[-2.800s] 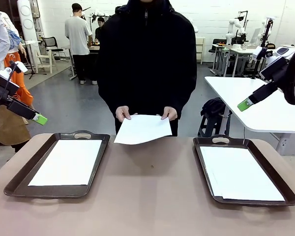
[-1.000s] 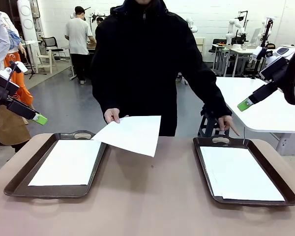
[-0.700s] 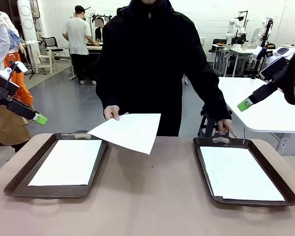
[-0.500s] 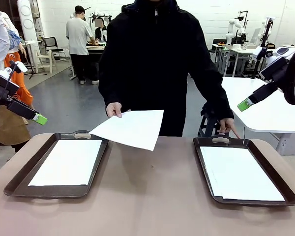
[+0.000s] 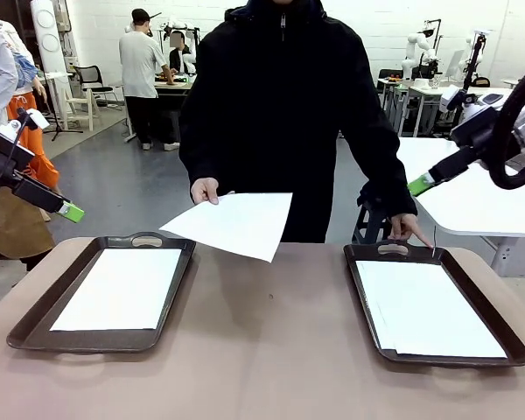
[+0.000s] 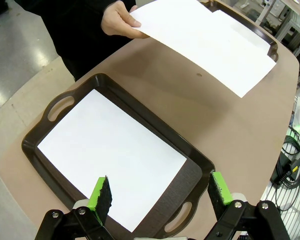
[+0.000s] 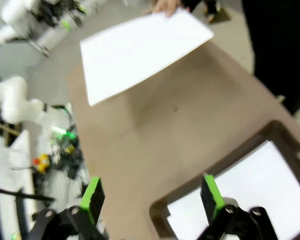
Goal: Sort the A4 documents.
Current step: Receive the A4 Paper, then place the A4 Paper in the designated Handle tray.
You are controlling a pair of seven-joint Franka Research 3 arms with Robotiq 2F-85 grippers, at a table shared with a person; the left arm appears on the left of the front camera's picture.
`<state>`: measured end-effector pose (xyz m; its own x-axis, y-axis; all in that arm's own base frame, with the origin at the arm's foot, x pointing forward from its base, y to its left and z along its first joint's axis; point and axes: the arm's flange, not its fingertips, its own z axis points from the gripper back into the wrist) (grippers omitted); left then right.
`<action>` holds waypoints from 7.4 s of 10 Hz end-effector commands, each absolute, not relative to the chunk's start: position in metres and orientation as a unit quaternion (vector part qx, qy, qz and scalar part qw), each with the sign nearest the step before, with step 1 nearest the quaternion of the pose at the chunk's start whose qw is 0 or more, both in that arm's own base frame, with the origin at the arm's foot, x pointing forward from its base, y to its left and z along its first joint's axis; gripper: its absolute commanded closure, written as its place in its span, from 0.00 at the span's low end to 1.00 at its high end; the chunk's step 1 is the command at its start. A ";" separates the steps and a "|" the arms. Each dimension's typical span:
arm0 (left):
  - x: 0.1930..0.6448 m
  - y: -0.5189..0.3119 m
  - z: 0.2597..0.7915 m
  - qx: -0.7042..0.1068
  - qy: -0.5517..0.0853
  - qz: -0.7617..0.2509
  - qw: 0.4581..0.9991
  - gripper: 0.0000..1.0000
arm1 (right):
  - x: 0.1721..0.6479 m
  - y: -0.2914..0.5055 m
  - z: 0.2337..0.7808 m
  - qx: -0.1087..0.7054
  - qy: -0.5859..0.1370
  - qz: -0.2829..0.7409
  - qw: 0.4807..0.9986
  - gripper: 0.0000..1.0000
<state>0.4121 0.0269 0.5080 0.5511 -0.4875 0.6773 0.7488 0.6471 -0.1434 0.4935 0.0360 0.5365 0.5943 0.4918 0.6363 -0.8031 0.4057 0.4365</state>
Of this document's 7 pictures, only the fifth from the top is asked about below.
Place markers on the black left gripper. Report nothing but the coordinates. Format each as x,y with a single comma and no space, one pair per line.
0,170

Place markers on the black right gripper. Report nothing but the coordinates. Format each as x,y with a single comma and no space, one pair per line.
477,144

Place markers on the person's right forearm black sleeve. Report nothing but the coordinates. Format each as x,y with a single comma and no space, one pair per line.
201,162

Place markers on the person's left forearm black sleeve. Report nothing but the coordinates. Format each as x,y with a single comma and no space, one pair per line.
394,188

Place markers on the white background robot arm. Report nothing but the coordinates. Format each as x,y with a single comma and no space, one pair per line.
469,44
413,48

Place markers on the person's left hand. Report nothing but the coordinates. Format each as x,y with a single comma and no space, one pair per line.
404,225

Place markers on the person's right hand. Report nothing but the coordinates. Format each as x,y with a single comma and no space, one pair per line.
205,190

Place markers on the black floor tripod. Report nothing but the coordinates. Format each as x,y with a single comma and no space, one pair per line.
57,129

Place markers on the grey metal desk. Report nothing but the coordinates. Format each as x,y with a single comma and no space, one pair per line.
396,109

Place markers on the white background desk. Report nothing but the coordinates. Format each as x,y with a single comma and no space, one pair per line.
424,90

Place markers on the dark brown plastic tray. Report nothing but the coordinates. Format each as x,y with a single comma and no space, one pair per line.
109,242
367,254

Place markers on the black step stool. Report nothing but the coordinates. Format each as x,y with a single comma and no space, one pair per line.
369,223

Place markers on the patterned paper cup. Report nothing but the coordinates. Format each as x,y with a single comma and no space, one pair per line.
437,82

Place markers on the mannequin in orange pants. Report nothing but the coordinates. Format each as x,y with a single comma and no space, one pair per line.
17,101

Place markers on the white wooden chair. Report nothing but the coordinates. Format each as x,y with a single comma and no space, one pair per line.
81,102

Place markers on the white background monitor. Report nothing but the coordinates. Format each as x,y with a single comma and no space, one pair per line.
455,63

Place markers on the black background office chair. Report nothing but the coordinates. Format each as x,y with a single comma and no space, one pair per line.
387,75

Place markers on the tall black tripod pole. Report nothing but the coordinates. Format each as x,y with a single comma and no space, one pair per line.
476,57

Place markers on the black mesh office chair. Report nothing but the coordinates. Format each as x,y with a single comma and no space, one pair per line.
89,74

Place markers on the white standing air conditioner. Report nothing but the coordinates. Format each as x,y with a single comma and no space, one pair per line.
48,44

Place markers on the person in white T-shirt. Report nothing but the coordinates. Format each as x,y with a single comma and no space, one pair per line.
137,65

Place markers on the person in black jacket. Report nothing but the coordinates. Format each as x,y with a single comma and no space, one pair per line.
280,109

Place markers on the wood-topped background table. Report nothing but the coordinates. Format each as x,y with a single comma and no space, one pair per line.
175,85

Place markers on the seated background person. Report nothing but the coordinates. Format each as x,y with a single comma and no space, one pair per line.
177,57

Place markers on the white right camera mount plate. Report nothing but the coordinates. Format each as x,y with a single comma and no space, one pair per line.
472,122

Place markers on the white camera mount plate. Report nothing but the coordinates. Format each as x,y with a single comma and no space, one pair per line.
472,122
4,140

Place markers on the white left camera mount plate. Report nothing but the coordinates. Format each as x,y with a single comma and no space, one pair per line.
4,140

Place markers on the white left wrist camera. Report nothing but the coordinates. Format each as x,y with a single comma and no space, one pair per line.
38,120

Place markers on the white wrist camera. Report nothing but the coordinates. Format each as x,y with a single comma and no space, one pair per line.
450,97
38,120

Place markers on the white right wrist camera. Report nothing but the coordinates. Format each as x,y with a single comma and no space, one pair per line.
450,97

